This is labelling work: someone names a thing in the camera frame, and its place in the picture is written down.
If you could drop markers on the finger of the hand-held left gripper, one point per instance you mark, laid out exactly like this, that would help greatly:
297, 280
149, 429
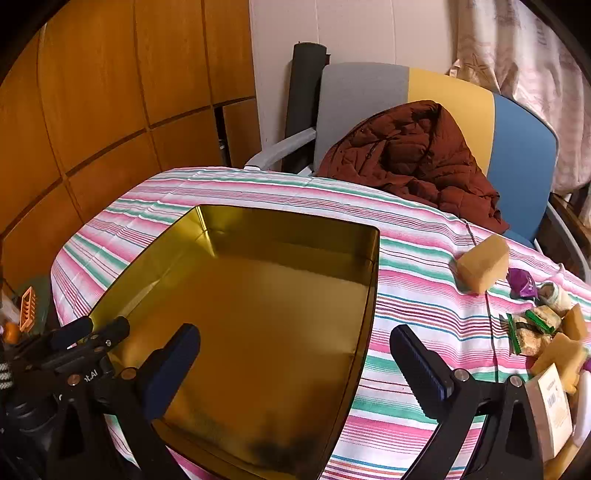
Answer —
113, 328
74, 330

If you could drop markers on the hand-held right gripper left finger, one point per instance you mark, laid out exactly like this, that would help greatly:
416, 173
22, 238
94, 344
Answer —
180, 364

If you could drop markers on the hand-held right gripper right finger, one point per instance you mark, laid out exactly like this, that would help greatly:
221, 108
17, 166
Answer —
418, 369

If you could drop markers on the gold metal tin container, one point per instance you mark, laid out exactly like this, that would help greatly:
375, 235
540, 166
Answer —
258, 300

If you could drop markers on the purple snack packet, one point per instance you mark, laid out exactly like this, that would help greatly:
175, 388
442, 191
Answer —
521, 282

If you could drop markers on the dark green object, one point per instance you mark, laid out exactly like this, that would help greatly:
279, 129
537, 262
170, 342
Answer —
44, 290

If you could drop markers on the orange plastic rack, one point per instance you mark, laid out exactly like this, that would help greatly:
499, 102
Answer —
27, 308

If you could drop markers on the pink green striped tablecloth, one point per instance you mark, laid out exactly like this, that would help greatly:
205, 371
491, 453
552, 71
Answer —
415, 295

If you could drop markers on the small labelled box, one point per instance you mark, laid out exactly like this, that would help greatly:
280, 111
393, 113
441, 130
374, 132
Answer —
549, 406

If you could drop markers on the white wrapped round snack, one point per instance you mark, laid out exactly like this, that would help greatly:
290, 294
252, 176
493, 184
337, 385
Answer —
556, 299

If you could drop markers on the white carton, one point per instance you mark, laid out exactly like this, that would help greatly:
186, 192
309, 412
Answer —
584, 397

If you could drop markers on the maroon puffer jacket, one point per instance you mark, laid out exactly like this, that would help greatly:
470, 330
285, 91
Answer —
406, 157

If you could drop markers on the wooden desk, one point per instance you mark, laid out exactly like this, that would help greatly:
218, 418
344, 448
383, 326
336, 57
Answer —
570, 217

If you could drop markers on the wooden wardrobe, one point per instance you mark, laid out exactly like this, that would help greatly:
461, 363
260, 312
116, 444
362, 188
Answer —
115, 92

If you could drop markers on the grey yellow blue chair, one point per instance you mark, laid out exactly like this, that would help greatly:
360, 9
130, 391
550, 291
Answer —
360, 97

